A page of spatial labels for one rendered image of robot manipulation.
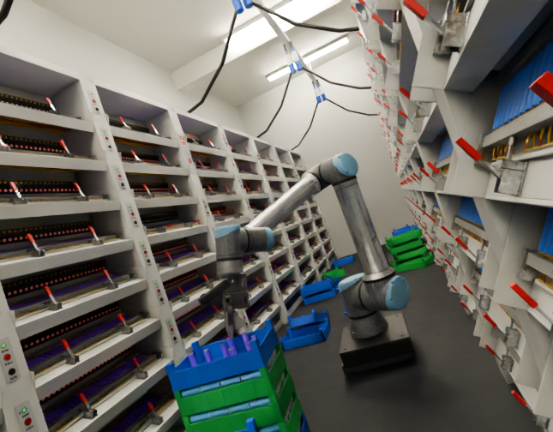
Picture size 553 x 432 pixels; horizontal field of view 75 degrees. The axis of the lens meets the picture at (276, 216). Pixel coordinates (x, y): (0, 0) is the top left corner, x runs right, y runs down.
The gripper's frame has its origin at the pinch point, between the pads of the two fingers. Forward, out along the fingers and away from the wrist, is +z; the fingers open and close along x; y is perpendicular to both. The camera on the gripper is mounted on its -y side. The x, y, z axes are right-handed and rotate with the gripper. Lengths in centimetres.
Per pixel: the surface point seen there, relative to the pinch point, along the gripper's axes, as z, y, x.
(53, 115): -90, -60, 35
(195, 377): 8.5, -12.2, -11.1
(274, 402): 16.0, 8.4, -21.4
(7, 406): 10, -62, -3
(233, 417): 20.4, -2.5, -14.7
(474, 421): 31, 69, -29
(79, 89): -110, -54, 53
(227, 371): 7.0, -3.5, -16.2
